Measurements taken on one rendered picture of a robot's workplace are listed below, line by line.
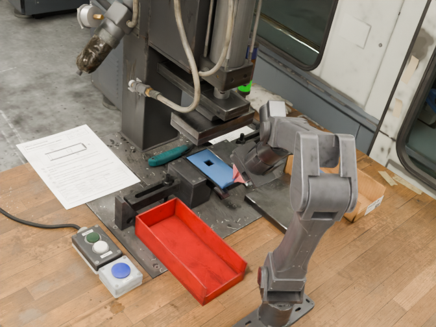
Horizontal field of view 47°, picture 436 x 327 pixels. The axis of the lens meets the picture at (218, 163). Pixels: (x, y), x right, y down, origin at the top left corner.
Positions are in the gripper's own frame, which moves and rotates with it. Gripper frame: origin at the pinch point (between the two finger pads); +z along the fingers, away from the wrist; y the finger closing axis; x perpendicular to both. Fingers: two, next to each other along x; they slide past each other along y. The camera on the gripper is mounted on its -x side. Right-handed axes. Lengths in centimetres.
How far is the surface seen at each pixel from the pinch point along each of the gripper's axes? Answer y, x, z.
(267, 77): 35, -63, 34
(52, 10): 219, -103, 232
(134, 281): -9.7, 33.4, 4.2
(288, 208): -12.4, -11.6, 2.8
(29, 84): 143, -43, 198
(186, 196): 2.8, 8.7, 10.2
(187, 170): 8.2, 6.6, 7.2
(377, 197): -21.8, -35.4, -3.4
